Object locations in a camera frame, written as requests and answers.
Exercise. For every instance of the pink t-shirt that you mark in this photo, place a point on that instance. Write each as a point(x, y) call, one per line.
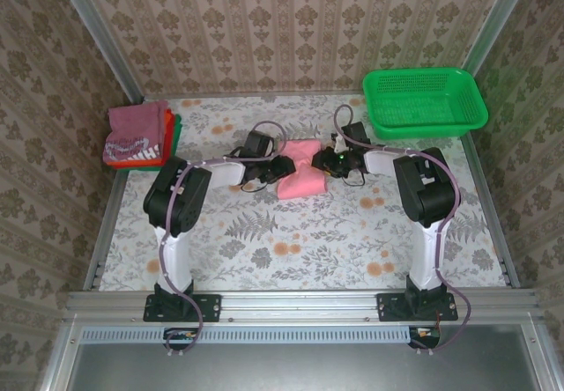
point(304, 184)

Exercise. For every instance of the green plastic basket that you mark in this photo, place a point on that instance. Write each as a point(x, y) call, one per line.
point(396, 100)

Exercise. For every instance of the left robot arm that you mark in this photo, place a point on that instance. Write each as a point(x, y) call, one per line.
point(176, 197)

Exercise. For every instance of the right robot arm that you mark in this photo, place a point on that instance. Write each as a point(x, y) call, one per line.
point(425, 188)

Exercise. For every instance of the floral table cover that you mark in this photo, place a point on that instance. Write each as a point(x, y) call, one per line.
point(308, 241)

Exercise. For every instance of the folded maroon printed t-shirt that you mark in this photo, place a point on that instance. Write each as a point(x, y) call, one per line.
point(132, 122)

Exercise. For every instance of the grey metal panel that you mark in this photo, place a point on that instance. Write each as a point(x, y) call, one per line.
point(299, 369)

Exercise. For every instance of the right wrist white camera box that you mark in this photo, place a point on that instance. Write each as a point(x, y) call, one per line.
point(338, 143)

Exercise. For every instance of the aluminium mounting rail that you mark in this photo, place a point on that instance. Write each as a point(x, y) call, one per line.
point(299, 305)

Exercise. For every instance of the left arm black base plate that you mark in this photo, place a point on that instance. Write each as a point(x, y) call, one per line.
point(211, 307)

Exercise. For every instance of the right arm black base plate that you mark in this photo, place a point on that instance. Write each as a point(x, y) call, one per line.
point(385, 307)

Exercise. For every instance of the aluminium frame post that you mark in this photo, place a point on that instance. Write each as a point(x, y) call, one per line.
point(97, 34)
point(502, 12)

